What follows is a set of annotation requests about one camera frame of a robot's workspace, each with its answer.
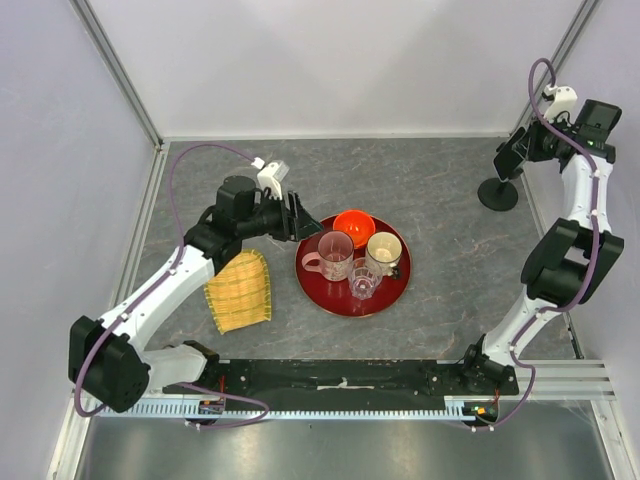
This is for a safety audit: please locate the round red tray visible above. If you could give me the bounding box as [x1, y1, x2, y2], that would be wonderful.
[295, 216, 413, 318]

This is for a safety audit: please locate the yellow woven bamboo basket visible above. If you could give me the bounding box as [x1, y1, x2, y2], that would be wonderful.
[204, 249, 272, 335]

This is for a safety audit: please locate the cream ceramic cup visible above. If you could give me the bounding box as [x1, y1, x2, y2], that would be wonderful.
[365, 232, 403, 279]

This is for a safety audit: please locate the black phone stand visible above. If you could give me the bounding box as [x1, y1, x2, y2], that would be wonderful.
[477, 178, 519, 212]

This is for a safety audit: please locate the black smartphone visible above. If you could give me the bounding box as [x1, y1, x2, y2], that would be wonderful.
[493, 127, 529, 182]

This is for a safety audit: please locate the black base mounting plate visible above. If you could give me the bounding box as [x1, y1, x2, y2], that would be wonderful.
[162, 357, 516, 412]

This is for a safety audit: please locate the grey slotted cable duct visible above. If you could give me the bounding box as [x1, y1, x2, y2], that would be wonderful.
[92, 395, 511, 420]

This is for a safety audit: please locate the orange plastic bowl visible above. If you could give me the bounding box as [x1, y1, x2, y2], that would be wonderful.
[332, 209, 376, 249]

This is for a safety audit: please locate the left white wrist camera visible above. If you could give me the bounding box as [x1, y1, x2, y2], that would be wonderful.
[251, 157, 290, 200]

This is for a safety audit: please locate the right aluminium frame post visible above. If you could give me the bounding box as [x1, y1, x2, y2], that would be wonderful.
[509, 0, 603, 135]

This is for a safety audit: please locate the aluminium frame post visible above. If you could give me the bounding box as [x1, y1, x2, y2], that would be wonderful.
[509, 0, 603, 135]
[70, 0, 163, 149]

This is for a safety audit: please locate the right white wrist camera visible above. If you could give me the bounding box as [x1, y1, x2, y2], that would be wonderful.
[542, 84, 578, 123]

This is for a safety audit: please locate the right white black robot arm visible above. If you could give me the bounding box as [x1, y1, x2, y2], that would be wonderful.
[457, 99, 624, 394]

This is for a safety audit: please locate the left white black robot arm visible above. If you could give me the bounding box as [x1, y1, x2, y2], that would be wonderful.
[68, 176, 323, 413]

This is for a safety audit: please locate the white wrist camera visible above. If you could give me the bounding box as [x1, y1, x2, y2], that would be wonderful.
[251, 157, 290, 200]
[542, 84, 578, 123]

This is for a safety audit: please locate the pink glass mug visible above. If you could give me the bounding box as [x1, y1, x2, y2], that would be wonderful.
[301, 231, 355, 282]

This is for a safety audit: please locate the left aluminium frame post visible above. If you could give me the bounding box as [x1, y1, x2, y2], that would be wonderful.
[70, 0, 163, 149]

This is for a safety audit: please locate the clear faceted glass tumbler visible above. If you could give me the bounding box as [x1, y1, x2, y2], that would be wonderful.
[348, 257, 383, 300]

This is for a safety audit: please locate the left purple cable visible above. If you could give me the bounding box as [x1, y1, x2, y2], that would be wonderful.
[73, 143, 271, 431]

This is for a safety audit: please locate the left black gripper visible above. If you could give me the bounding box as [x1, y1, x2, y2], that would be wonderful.
[238, 189, 324, 243]

